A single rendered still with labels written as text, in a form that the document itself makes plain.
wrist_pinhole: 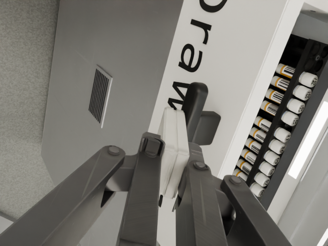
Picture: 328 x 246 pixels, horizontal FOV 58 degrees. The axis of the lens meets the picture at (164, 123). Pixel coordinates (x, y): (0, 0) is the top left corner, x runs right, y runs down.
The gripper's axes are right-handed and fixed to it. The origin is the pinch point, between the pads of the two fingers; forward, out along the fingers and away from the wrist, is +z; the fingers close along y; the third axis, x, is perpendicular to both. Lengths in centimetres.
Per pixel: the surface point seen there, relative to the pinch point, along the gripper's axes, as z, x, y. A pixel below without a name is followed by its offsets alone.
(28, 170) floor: 85, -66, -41
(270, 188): 9.9, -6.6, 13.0
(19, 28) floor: 80, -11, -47
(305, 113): 10.0, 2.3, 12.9
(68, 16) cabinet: 71, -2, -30
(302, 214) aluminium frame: 6.4, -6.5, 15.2
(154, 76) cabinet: 31.4, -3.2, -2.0
